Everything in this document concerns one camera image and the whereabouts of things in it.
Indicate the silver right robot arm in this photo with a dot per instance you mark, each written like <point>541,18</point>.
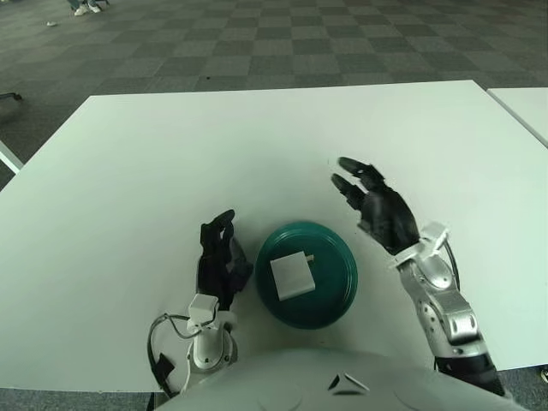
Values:
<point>445,308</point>

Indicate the white robot torso shell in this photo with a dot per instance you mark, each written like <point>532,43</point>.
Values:
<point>299,381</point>

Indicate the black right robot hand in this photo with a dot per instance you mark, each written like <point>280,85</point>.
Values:
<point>389,214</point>

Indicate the white charger block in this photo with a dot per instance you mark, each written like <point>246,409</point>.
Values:
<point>291,276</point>

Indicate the white neighbouring table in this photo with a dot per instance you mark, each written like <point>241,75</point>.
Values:
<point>526,111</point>

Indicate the green round plate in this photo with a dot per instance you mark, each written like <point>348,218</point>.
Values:
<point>329,295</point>

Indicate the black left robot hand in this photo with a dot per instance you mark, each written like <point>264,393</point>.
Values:
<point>214,269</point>

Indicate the white sneaker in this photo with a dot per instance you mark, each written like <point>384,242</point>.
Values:
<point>94,7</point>
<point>80,11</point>

